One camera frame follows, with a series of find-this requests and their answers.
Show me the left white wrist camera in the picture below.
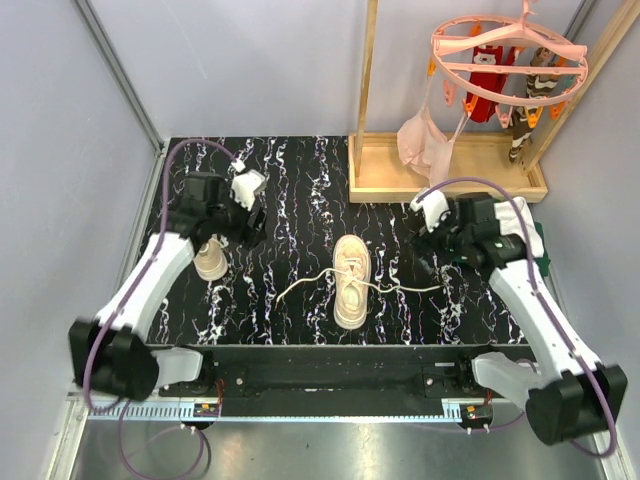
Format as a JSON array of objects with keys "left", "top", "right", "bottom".
[{"left": 231, "top": 160, "right": 267, "bottom": 211}]

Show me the beige sneaker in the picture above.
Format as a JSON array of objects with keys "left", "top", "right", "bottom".
[
  {"left": 193, "top": 236, "right": 228, "bottom": 281},
  {"left": 333, "top": 235, "right": 371, "bottom": 330}
]

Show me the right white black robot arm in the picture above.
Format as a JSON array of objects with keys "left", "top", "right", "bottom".
[{"left": 410, "top": 190, "right": 628, "bottom": 445}]

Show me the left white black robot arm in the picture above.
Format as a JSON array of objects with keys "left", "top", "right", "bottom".
[{"left": 69, "top": 170, "right": 267, "bottom": 401}]

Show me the white t-shirt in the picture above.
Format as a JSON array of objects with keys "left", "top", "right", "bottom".
[{"left": 494, "top": 196, "right": 535, "bottom": 251}]

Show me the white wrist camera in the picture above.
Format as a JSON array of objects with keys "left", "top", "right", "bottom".
[
  {"left": 231, "top": 160, "right": 267, "bottom": 211},
  {"left": 410, "top": 189, "right": 449, "bottom": 233}
]

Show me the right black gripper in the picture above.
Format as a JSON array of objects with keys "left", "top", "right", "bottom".
[{"left": 404, "top": 198, "right": 472, "bottom": 275}]

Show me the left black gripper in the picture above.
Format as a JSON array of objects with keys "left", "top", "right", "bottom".
[{"left": 208, "top": 183, "right": 270, "bottom": 250}]

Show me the purple cable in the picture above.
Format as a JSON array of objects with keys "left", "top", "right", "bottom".
[
  {"left": 419, "top": 177, "right": 619, "bottom": 457},
  {"left": 82, "top": 138, "right": 244, "bottom": 474}
]

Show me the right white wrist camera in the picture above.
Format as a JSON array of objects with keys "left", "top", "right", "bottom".
[{"left": 410, "top": 189, "right": 449, "bottom": 233}]

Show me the pink round clip hanger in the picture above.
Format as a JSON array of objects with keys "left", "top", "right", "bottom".
[{"left": 428, "top": 1, "right": 589, "bottom": 128}]

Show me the black marble pattern mat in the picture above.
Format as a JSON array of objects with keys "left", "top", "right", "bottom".
[{"left": 144, "top": 137, "right": 525, "bottom": 346}]

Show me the brown striped sock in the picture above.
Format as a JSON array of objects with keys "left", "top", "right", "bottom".
[{"left": 509, "top": 48, "right": 559, "bottom": 164}]

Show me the green folded garment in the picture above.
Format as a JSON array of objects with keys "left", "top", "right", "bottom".
[{"left": 531, "top": 221, "right": 551, "bottom": 278}]

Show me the wooden drying rack frame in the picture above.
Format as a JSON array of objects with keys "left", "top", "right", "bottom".
[{"left": 348, "top": 1, "right": 639, "bottom": 203}]

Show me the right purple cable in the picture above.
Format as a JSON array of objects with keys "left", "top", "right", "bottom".
[{"left": 419, "top": 177, "right": 619, "bottom": 457}]

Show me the red sock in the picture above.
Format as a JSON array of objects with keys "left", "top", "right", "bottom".
[{"left": 469, "top": 44, "right": 519, "bottom": 123}]

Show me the pink bra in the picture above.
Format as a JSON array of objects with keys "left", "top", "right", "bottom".
[{"left": 397, "top": 76, "right": 469, "bottom": 187}]

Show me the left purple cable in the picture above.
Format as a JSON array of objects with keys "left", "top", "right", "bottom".
[{"left": 82, "top": 138, "right": 244, "bottom": 474}]

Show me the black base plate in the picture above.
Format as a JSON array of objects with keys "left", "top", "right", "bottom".
[{"left": 147, "top": 343, "right": 524, "bottom": 419}]

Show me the cream shoelace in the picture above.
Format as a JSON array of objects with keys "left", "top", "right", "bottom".
[{"left": 275, "top": 267, "right": 442, "bottom": 305}]

